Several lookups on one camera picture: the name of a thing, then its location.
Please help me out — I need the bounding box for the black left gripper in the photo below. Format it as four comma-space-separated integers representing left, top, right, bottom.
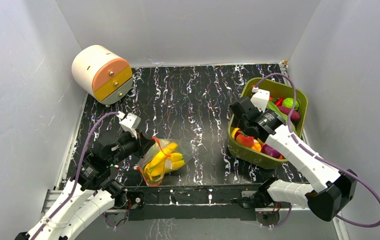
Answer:
108, 127, 156, 167

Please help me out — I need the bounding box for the pink toy peach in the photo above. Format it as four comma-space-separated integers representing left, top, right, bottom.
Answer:
235, 133, 254, 148

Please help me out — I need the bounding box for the clear zip bag orange zipper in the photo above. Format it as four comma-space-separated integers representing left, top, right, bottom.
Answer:
134, 137, 197, 187

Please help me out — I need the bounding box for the yellow toy banana bunch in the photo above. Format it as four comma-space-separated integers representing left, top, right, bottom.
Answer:
143, 142, 186, 181

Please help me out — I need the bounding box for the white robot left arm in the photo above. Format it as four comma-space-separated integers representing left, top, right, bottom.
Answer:
16, 131, 157, 240

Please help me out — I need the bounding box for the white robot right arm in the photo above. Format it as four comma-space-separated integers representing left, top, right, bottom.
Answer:
229, 96, 357, 222

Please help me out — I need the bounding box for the orange toy fruit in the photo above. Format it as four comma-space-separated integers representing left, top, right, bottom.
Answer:
251, 141, 263, 152

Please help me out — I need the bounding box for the dark purple toy onion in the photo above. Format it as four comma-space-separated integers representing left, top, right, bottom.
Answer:
261, 144, 281, 159

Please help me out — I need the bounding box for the red toy chili pepper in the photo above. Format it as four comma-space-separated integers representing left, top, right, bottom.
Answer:
273, 97, 285, 107

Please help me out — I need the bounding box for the purple toy sweet potato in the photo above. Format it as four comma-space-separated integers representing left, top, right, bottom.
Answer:
277, 105, 301, 122

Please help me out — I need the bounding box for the lime green toy fruit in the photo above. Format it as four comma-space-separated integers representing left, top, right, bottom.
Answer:
281, 97, 300, 111

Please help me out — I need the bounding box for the olive green plastic bin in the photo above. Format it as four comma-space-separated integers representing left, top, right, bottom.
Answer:
227, 79, 309, 170

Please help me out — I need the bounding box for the round white mini drawer cabinet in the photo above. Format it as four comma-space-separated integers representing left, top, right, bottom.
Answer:
71, 45, 134, 105

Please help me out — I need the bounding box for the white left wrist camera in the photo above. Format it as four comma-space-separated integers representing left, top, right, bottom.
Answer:
118, 112, 141, 139

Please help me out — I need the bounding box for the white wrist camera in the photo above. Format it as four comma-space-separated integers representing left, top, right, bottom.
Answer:
251, 87, 270, 112
118, 112, 141, 139

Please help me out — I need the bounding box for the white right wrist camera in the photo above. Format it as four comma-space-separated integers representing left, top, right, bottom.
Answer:
251, 87, 270, 112

